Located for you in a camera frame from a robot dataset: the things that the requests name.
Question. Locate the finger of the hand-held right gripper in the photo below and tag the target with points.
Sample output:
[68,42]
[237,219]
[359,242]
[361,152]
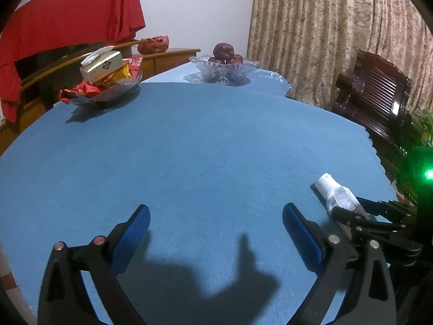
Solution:
[389,210]
[358,225]

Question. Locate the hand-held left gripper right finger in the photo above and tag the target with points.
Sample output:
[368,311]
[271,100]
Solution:
[302,235]

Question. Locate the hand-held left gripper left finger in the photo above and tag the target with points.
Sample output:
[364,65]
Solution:
[133,235]

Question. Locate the white tube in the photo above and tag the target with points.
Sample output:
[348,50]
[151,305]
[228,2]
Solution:
[335,193]

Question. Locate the green potted plant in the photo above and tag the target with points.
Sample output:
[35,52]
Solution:
[424,125]

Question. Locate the blue felt table mat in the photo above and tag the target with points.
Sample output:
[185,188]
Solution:
[203,159]

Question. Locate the dark wooden armchair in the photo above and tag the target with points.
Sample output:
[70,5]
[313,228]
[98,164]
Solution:
[375,84]

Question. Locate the glass snack bowl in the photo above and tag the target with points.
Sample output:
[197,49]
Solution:
[121,88]

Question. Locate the red snack packet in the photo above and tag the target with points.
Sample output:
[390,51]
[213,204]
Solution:
[79,91]
[133,63]

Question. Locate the light blue plastic tablecloth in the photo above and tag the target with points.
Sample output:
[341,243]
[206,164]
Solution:
[267,81]

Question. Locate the yellow snack packet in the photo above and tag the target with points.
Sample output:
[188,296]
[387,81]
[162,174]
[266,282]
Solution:
[118,74]

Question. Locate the gold gift box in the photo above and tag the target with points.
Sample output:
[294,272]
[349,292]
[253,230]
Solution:
[101,66]

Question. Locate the wooden cabinet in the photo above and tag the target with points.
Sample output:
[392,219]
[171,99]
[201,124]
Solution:
[162,61]

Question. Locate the glass fruit bowl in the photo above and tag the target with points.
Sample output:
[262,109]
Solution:
[220,72]

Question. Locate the red plastic bag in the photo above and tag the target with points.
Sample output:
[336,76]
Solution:
[154,44]

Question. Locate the patterned beige curtain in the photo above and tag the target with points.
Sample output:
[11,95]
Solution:
[321,23]

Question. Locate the large dark red apple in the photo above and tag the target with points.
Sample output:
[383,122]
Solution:
[223,50]

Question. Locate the red cloth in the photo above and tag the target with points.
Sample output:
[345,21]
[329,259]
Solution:
[67,13]

